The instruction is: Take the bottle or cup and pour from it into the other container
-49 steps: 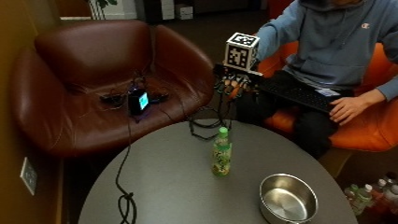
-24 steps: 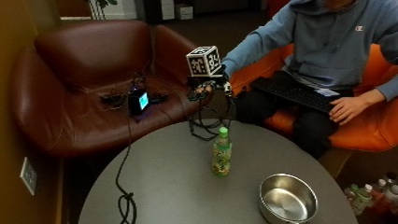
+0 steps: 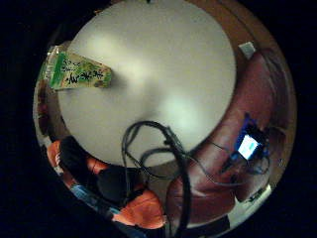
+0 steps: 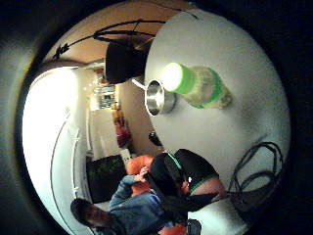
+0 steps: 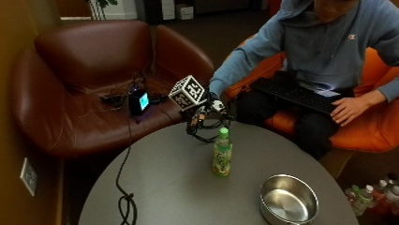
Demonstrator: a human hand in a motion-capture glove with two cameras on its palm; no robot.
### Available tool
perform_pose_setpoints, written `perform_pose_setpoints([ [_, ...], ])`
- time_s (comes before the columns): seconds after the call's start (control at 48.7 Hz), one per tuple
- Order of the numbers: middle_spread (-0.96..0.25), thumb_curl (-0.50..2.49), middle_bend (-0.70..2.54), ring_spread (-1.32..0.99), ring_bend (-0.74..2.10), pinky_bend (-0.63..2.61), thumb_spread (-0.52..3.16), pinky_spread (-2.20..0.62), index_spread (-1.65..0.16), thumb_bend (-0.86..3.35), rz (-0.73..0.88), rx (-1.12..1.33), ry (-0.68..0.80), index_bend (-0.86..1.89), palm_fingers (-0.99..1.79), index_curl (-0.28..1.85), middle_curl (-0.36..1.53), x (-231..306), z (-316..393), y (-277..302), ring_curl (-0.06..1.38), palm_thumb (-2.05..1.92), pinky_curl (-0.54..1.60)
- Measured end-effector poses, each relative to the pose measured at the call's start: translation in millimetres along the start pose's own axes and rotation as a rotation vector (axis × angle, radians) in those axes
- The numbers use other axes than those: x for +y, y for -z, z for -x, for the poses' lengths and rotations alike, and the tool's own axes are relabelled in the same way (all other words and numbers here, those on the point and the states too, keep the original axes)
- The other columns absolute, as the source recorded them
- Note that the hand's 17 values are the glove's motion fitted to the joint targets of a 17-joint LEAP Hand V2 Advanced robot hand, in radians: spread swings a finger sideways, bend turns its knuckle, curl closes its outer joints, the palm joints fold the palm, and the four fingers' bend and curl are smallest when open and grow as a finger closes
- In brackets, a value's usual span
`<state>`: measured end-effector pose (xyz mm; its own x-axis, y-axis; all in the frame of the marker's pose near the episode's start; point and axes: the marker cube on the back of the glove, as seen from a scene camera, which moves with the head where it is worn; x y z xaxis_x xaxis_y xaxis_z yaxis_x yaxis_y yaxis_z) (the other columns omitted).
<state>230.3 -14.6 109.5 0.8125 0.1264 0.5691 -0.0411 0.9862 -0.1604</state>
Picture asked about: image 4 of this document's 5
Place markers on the orange chair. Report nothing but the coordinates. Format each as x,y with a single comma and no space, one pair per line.
138,164

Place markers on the the person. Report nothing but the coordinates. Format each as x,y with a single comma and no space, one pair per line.
137,209

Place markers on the green capped plastic bottle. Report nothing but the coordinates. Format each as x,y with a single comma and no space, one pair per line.
199,86

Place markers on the red bag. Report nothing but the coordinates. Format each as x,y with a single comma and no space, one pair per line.
122,130

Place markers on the cluttered shelf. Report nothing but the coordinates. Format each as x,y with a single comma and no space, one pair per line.
105,94

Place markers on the black office chair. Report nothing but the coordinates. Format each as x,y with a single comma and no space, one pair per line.
124,62

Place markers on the small black object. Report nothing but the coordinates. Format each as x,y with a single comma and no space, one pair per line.
155,138

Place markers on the black cabinet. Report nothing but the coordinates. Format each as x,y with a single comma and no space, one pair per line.
104,178

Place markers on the steel bowl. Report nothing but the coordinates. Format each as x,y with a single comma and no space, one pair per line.
157,97

